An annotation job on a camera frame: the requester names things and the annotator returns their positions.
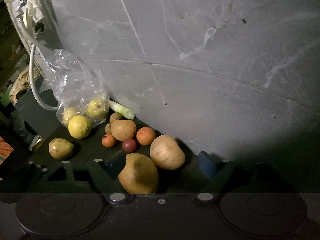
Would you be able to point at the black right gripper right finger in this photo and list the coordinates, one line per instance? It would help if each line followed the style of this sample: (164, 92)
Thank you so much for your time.
(223, 175)

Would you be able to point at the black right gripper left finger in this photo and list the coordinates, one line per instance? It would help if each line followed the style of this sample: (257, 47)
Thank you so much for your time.
(98, 176)

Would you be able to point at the green-yellow pear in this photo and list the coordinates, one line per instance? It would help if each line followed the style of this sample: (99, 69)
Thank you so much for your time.
(60, 148)

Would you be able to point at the yellow lemon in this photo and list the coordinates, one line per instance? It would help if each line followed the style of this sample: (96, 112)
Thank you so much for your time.
(79, 127)

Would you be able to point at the dark red plum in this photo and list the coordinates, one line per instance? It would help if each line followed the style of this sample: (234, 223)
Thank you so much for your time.
(129, 145)

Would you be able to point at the large tan pear front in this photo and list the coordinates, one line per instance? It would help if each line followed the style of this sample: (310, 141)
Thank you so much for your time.
(139, 176)

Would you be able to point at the brown round pear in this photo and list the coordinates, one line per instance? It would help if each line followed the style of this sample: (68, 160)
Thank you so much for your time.
(123, 129)

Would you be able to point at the small brown kiwi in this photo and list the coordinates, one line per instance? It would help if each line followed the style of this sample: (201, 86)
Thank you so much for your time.
(108, 128)
(115, 116)

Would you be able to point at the dark grey box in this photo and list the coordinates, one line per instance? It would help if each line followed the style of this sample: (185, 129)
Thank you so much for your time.
(42, 121)

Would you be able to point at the yellow apple in bag left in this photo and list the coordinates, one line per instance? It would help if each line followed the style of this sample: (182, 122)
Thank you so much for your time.
(67, 114)

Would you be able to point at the yellow apple in bag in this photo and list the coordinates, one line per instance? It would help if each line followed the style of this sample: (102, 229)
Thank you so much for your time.
(67, 114)
(97, 109)

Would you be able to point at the yellow apple in bag right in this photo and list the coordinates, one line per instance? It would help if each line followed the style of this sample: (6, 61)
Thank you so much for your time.
(97, 109)

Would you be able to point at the clear plastic bag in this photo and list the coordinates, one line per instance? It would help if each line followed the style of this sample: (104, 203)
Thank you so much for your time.
(73, 84)

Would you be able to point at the beige crumpled cloth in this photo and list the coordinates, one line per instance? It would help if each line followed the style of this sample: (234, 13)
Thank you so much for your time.
(20, 86)

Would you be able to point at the green leek stalk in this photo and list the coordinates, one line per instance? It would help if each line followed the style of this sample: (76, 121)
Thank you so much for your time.
(127, 113)

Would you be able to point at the white power strip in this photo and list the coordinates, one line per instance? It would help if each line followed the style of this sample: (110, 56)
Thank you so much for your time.
(35, 23)

